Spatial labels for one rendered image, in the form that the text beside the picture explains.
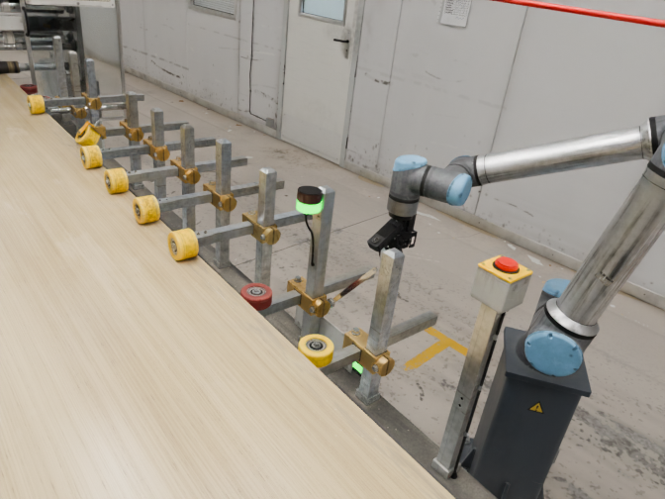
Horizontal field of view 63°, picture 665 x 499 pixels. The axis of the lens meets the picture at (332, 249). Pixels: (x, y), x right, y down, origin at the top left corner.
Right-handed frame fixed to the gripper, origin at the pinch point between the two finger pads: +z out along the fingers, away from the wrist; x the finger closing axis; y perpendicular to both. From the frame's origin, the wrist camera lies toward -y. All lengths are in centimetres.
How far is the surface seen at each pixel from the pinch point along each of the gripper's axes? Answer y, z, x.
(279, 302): -41.2, -3.1, -1.6
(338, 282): -20.8, -3.0, -1.6
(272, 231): -32.2, -13.9, 16.4
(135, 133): -33, -13, 116
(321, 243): -32.8, -20.8, -5.8
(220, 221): -34, -5, 44
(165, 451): -87, -7, -34
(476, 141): 218, 21, 127
